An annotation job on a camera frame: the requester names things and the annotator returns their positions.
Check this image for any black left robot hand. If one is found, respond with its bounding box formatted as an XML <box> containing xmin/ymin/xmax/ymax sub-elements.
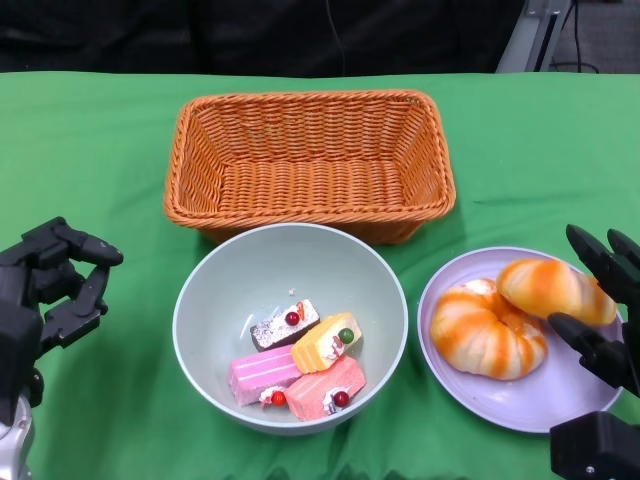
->
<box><xmin>0</xmin><ymin>216</ymin><xmax>125</xmax><ymax>426</ymax></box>

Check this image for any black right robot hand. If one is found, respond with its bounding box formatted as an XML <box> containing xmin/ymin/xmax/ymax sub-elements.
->
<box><xmin>548</xmin><ymin>223</ymin><xmax>640</xmax><ymax>396</ymax></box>

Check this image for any smooth orange donut bread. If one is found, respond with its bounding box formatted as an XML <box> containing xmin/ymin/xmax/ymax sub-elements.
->
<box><xmin>496</xmin><ymin>258</ymin><xmax>618</xmax><ymax>327</ymax></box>

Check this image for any ribbed round bread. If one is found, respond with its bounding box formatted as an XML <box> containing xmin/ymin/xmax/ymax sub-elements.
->
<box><xmin>430</xmin><ymin>278</ymin><xmax>549</xmax><ymax>381</ymax></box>

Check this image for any pale grey-green bowl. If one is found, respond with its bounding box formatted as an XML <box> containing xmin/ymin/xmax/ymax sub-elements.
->
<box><xmin>172</xmin><ymin>223</ymin><xmax>410</xmax><ymax>436</ymax></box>

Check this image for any lavender white plate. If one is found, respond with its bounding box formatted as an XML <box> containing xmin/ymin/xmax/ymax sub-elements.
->
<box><xmin>417</xmin><ymin>246</ymin><xmax>626</xmax><ymax>434</ymax></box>

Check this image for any pink striped cake slice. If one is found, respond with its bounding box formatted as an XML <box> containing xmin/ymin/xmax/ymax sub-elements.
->
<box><xmin>228</xmin><ymin>343</ymin><xmax>304</xmax><ymax>409</ymax></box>

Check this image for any chocolate cake slice with cherry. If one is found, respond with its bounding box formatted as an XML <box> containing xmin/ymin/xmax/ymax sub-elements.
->
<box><xmin>249</xmin><ymin>298</ymin><xmax>321</xmax><ymax>353</ymax></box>

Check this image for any yellow cake slice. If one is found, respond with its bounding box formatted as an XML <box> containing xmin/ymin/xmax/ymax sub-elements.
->
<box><xmin>291</xmin><ymin>312</ymin><xmax>363</xmax><ymax>375</ymax></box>

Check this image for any orange wicker basket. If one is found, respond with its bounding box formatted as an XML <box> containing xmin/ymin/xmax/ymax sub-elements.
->
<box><xmin>163</xmin><ymin>89</ymin><xmax>457</xmax><ymax>246</ymax></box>

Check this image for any salmon cake slice with cherry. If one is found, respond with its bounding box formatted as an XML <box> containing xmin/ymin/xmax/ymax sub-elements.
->
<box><xmin>283</xmin><ymin>355</ymin><xmax>368</xmax><ymax>422</ymax></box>

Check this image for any green tablecloth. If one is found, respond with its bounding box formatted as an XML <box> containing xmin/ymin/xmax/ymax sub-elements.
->
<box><xmin>0</xmin><ymin>70</ymin><xmax>640</xmax><ymax>480</ymax></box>

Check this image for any black backdrop curtain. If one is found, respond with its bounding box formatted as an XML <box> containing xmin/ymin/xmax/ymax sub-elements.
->
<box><xmin>0</xmin><ymin>0</ymin><xmax>526</xmax><ymax>77</ymax></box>

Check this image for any black right wrist camera housing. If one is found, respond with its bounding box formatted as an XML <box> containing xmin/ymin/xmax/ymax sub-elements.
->
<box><xmin>548</xmin><ymin>411</ymin><xmax>640</xmax><ymax>480</ymax></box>

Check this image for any black floor cable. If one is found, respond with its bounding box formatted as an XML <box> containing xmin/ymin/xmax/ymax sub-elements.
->
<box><xmin>548</xmin><ymin>0</ymin><xmax>600</xmax><ymax>72</ymax></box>

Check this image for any grey metal frame leg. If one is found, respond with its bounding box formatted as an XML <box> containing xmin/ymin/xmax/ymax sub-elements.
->
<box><xmin>496</xmin><ymin>0</ymin><xmax>571</xmax><ymax>74</ymax></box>

